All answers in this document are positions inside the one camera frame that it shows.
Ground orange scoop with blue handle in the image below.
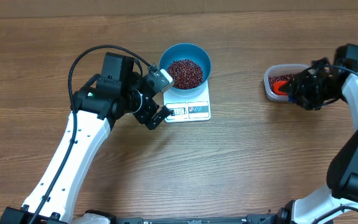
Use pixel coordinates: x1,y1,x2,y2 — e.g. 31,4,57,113
272,80,291,102

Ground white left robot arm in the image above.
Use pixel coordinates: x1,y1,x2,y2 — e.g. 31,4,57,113
0,52,174,224

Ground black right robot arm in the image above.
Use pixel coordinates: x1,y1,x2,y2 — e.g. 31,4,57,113
264,44,358,223

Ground white digital kitchen scale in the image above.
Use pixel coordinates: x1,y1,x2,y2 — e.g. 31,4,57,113
163,82,212,123

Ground red beans in bowl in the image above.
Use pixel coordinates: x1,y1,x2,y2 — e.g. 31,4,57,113
167,59,204,90

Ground teal plastic bowl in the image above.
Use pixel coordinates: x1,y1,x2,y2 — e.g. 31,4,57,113
159,43,212,84

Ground red adzuki beans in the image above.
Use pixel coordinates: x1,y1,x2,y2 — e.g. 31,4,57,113
268,73,295,91

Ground clear plastic food container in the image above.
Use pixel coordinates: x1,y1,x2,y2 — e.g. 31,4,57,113
263,63,309,102

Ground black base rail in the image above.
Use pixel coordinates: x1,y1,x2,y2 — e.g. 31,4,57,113
72,204,334,224

